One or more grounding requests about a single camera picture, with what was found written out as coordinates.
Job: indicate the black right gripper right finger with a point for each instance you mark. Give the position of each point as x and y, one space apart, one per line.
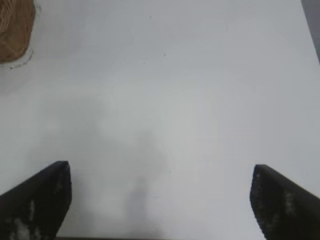
287 210

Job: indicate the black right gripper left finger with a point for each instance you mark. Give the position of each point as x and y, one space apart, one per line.
35 207

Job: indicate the brown woven wicker basket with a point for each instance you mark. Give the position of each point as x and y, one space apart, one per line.
12 30

